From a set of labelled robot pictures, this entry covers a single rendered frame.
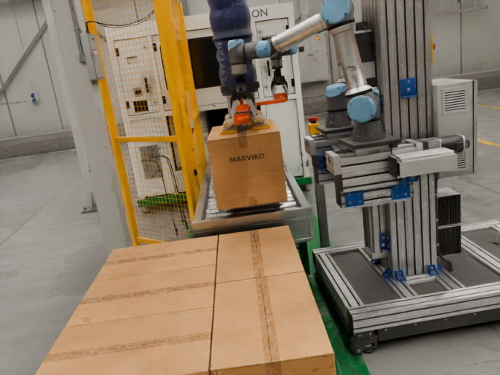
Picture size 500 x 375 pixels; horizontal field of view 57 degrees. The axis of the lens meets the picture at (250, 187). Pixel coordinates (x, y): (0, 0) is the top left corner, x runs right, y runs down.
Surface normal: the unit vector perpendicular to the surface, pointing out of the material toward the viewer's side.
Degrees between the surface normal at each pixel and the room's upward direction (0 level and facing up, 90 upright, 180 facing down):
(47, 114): 90
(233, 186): 90
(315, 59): 90
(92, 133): 90
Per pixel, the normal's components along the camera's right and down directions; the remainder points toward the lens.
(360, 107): -0.30, 0.41
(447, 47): 0.10, 0.25
